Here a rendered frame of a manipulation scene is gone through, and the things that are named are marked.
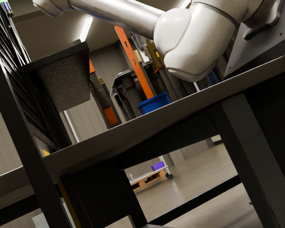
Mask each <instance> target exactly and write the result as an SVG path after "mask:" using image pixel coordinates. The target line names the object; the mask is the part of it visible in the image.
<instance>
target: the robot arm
mask: <svg viewBox="0 0 285 228"><path fill-rule="evenodd" d="M138 1H139V0H33V4H34V6H35V7H36V8H37V9H39V10H41V11H42V12H44V13H46V14H47V15H49V16H50V17H58V16H60V15H62V14H63V13H64V11H73V10H79V11H81V12H84V13H86V14H89V15H91V16H94V17H96V18H98V19H101V20H103V21H105V22H109V23H111V24H114V25H116V26H119V27H121V28H123V29H125V30H128V31H130V34H131V36H132V37H131V38H132V40H133V41H134V43H135V45H136V47H137V49H138V51H139V52H140V53H141V55H142V57H143V60H144V62H147V61H149V59H148V56H147V54H146V53H145V51H144V49H143V44H144V43H143V41H142V38H141V36H143V37H145V38H148V39H150V40H152V41H154V43H155V45H156V48H157V50H158V52H159V53H161V54H162V55H164V56H165V58H164V63H165V66H166V68H167V70H168V71H169V72H170V73H171V74H172V75H173V76H175V77H178V78H180V79H183V80H185V81H189V82H197V81H199V80H202V79H203V78H205V77H206V76H207V75H208V74H209V73H210V72H211V71H212V70H213V69H214V68H215V66H216V65H217V63H218V62H219V60H220V59H221V57H222V55H223V54H224V52H225V50H226V48H227V46H228V44H229V42H230V40H231V37H232V35H233V32H234V30H235V28H236V25H237V24H238V23H239V22H242V23H244V24H245V25H246V26H247V27H246V29H245V32H244V34H243V39H245V40H246V41H247V40H248V39H249V38H251V37H252V36H253V35H255V34H257V33H259V32H260V31H262V30H264V29H266V28H268V27H270V26H274V25H275V24H276V23H277V22H278V21H279V19H280V13H281V10H282V7H283V4H284V2H285V0H192V4H191V6H190V8H189V9H179V8H174V9H171V10H169V11H167V12H165V11H162V10H159V9H156V8H154V7H151V6H148V5H146V4H143V3H140V2H138Z"/></svg>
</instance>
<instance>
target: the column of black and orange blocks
mask: <svg viewBox="0 0 285 228"><path fill-rule="evenodd" d="M78 43H81V40H80V39H77V40H75V41H73V45H76V44H78ZM90 83H91V86H92V88H93V90H94V92H95V96H96V98H97V100H98V102H99V104H100V107H101V109H102V111H103V112H104V114H105V117H106V119H107V121H108V123H109V126H110V129H111V128H114V127H116V126H118V125H119V123H118V121H117V119H116V117H115V115H114V113H113V110H112V108H111V105H110V102H109V100H108V98H107V96H106V93H105V91H104V89H103V88H102V86H101V84H100V81H99V79H98V77H97V75H96V73H95V69H94V67H93V65H92V63H91V61H90Z"/></svg>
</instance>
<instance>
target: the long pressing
mask: <svg viewBox="0 0 285 228"><path fill-rule="evenodd" d="M142 64H143V66H144V68H146V69H147V68H150V65H151V63H150V61H147V62H144V63H142ZM151 66H152V65H151ZM129 74H131V75H132V77H133V79H136V78H137V75H136V73H135V71H134V69H133V67H132V68H130V69H127V70H125V71H123V72H120V73H119V74H117V75H116V76H115V78H114V82H113V87H117V86H119V85H120V81H121V78H122V77H124V76H126V75H129Z"/></svg>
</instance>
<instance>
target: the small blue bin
mask: <svg viewBox="0 0 285 228"><path fill-rule="evenodd" d="M168 104H170V101H169V99H168V97H167V92H164V93H161V94H159V95H157V96H154V97H152V98H150V99H148V100H146V101H143V102H141V103H140V104H139V105H138V107H137V108H138V109H139V111H140V113H141V115H144V114H147V113H149V112H152V111H154V110H156V109H158V108H161V107H163V106H165V105H168Z"/></svg>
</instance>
